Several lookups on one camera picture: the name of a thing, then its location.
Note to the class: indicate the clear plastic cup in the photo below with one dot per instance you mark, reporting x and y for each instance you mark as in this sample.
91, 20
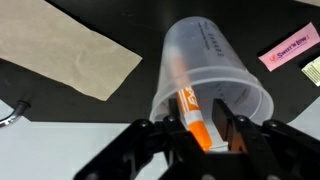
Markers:
200, 43

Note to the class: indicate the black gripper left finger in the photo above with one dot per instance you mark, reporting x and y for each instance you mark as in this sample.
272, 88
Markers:
140, 146

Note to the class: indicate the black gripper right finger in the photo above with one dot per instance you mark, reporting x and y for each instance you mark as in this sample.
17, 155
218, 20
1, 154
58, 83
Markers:
273, 146

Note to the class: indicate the black table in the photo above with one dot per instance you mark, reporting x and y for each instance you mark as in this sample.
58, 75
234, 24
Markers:
150, 20

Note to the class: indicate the pink sweetener packet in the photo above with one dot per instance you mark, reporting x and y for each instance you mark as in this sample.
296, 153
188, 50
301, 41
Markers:
290, 46

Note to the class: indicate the yellow-green packet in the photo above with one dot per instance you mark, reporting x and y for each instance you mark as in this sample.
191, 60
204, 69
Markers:
313, 71

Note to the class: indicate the orange marker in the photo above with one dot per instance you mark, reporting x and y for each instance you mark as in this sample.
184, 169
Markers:
196, 128

